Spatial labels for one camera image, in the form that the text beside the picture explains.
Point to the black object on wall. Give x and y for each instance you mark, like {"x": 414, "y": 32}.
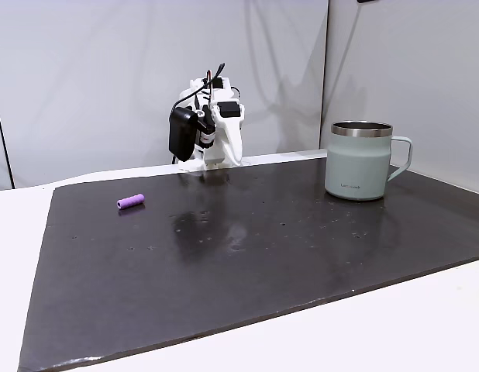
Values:
{"x": 368, "y": 1}

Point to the pale green steel-rimmed mug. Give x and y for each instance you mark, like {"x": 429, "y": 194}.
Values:
{"x": 355, "y": 166}

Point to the purple pen grip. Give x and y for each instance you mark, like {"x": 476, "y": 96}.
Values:
{"x": 130, "y": 201}

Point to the black camera box with bracket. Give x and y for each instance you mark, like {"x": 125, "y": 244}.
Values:
{"x": 181, "y": 133}

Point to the dark brown table mat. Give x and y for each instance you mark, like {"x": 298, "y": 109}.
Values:
{"x": 239, "y": 252}

